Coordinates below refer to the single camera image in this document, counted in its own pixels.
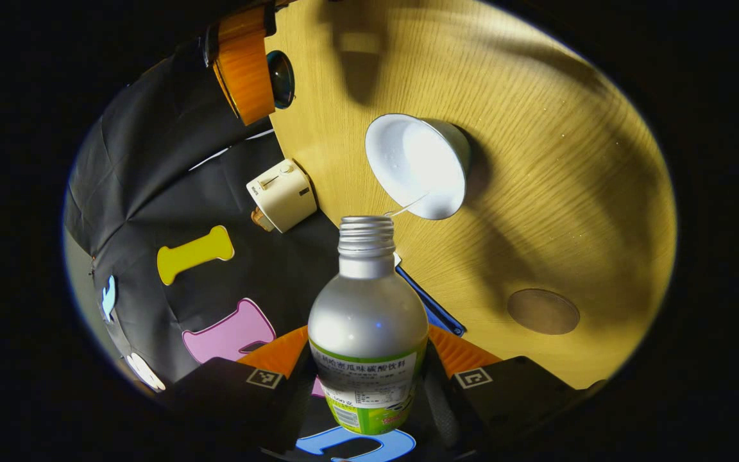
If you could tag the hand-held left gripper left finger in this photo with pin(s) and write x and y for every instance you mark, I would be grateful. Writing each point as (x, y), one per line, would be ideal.
(222, 398)

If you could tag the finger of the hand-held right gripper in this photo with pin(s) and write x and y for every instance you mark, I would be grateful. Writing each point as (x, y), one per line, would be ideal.
(244, 64)

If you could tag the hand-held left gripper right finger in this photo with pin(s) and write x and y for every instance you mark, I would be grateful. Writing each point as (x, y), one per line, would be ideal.
(517, 398)

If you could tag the teal teacup lid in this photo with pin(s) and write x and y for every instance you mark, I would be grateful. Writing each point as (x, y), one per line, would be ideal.
(281, 80)

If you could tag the round brown coaster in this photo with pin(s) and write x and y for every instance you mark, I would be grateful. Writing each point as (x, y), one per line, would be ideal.
(543, 311)

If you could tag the silver green water bottle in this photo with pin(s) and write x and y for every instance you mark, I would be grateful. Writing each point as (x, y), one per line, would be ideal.
(366, 321)

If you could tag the blue folded towel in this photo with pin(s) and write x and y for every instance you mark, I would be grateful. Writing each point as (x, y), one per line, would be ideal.
(433, 305)

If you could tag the black backdrop cloth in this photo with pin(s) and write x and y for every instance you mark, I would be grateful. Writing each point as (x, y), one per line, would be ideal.
(151, 160)

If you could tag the white toaster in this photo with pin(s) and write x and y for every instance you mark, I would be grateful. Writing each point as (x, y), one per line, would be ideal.
(283, 194)

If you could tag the toasted bread slice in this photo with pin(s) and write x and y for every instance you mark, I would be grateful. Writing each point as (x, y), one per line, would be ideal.
(262, 220)

